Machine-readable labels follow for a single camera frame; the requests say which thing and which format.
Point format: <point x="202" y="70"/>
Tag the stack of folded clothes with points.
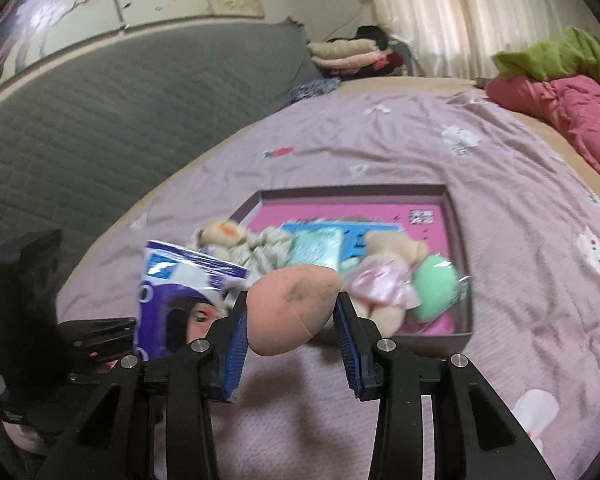
<point x="345" y="50"/>

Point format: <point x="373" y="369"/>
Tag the green makeup sponge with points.
<point x="437" y="285"/>

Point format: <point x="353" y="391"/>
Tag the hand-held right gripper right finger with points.
<point x="350" y="355"/>

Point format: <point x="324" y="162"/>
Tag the green garment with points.
<point x="555" y="55"/>

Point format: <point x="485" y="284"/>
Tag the green tissue packet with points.
<point x="315" y="247"/>

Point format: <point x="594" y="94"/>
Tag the pink book with blue label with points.
<point x="330" y="210"/>

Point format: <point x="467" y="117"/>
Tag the orange makeup sponge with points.
<point x="290" y="305"/>

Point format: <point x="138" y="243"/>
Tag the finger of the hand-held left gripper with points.
<point x="100" y="332"/>

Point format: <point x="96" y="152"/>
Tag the shallow dark cardboard box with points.
<point x="420" y="342"/>

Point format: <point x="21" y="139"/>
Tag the pink quilt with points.
<point x="570" y="105"/>

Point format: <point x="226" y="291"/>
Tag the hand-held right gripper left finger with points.
<point x="235" y="355"/>

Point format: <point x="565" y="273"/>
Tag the purple wet wipes packet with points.
<point x="175" y="280"/>

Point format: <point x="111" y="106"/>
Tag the wall painting panels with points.
<point x="80" y="5"/>

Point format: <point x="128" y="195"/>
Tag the white curtains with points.
<point x="455" y="10"/>

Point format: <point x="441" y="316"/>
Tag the grey quilted headboard cover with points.
<point x="105" y="125"/>

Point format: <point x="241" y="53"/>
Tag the purple printed bed sheet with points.
<point x="505" y="210"/>

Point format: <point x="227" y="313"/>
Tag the blue patterned cloth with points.
<point x="312" y="90"/>

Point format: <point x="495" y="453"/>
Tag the teddy bear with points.
<point x="385" y="280"/>
<point x="260" y="252"/>

